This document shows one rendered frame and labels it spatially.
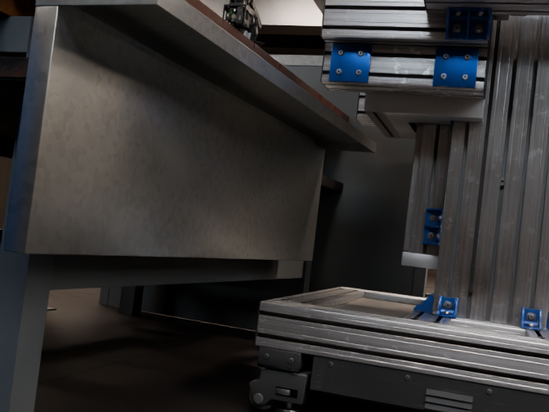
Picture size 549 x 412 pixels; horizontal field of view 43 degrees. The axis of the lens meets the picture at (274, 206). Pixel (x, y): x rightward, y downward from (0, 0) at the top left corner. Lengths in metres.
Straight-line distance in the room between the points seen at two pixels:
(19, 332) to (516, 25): 1.25
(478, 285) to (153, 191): 0.79
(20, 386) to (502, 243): 1.06
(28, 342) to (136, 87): 0.45
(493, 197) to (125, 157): 0.87
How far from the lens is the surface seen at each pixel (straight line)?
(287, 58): 2.71
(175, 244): 1.37
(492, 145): 1.69
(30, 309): 1.20
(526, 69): 1.73
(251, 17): 2.06
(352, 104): 2.59
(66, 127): 1.07
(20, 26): 1.26
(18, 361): 1.20
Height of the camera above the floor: 0.37
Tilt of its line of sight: 2 degrees up
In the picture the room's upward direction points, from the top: 7 degrees clockwise
